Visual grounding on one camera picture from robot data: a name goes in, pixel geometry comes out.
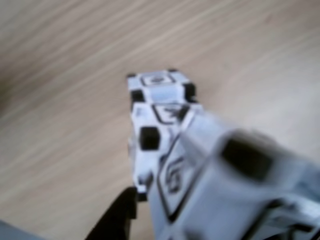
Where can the white cube crossed symbol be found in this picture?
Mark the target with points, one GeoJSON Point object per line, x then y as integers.
{"type": "Point", "coordinates": [143, 160]}

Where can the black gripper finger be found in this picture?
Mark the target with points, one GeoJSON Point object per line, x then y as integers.
{"type": "Point", "coordinates": [115, 222]}

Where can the white cube lightning symbol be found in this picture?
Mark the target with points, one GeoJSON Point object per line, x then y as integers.
{"type": "Point", "coordinates": [162, 93]}

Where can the white cube diamond symbol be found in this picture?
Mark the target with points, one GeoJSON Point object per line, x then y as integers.
{"type": "Point", "coordinates": [225, 200]}

